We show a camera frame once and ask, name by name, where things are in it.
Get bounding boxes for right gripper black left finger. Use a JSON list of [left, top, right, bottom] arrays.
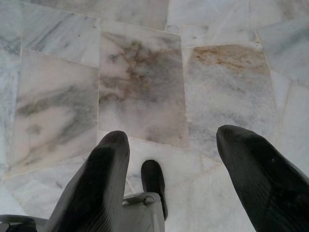
[[44, 130, 131, 232]]

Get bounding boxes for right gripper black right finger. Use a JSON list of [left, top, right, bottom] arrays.
[[216, 125, 309, 232]]

